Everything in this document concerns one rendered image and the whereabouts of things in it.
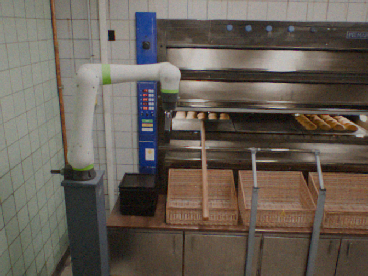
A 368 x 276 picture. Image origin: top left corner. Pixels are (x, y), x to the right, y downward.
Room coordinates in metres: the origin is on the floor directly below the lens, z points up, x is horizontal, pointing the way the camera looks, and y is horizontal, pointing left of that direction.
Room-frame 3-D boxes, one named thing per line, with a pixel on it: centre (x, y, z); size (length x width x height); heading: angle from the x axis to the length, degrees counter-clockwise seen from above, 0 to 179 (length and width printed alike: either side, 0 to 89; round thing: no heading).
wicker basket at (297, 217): (2.65, -0.76, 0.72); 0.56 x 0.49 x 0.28; 89
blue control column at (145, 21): (3.88, 0.27, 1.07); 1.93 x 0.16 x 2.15; 178
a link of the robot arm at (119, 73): (2.01, 0.22, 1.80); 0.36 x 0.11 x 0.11; 103
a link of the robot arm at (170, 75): (1.92, 0.07, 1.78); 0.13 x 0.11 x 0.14; 13
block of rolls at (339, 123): (3.34, -1.35, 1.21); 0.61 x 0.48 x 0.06; 178
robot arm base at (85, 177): (1.93, 0.64, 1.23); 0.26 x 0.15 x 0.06; 89
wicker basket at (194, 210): (2.67, -0.16, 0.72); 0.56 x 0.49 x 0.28; 90
